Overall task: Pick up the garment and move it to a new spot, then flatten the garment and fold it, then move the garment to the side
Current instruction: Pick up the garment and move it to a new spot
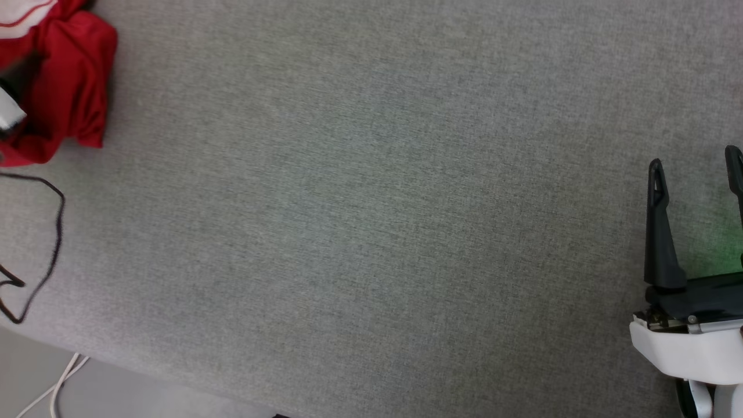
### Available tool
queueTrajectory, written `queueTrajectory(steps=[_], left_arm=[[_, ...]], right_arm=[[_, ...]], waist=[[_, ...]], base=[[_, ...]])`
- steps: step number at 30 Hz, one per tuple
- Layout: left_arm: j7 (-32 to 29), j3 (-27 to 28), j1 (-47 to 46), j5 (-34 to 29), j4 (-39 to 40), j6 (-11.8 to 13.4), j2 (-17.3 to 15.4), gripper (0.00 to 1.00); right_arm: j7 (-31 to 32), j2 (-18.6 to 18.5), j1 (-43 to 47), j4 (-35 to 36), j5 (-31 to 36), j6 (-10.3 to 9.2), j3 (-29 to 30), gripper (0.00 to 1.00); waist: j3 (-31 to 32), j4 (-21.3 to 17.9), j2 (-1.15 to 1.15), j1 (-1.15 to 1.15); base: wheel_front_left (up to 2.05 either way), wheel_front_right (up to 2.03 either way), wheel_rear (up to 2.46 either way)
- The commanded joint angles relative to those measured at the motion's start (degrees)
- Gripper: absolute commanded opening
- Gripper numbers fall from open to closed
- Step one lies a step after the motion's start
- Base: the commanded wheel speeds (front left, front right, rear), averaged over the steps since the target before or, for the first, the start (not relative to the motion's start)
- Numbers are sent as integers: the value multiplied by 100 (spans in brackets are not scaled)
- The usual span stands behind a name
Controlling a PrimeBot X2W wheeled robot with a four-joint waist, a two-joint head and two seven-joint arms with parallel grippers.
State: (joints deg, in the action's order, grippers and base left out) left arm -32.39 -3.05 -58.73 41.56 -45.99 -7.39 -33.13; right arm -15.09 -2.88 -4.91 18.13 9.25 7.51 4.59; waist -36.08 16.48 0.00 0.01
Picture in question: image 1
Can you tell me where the thin black cable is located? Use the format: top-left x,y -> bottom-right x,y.
0,172 -> 66,325

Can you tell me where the white cable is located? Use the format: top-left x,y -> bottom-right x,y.
49,352 -> 81,418
15,356 -> 91,418

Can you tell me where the red and white basketball jersey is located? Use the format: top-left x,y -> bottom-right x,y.
0,0 -> 119,168

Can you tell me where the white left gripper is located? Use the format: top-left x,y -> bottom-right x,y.
0,86 -> 28,132

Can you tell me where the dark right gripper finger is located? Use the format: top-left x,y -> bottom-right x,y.
724,145 -> 743,234

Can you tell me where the grey fabric sofa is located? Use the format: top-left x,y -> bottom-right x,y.
0,0 -> 743,418

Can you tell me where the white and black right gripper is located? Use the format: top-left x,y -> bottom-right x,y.
629,158 -> 743,386

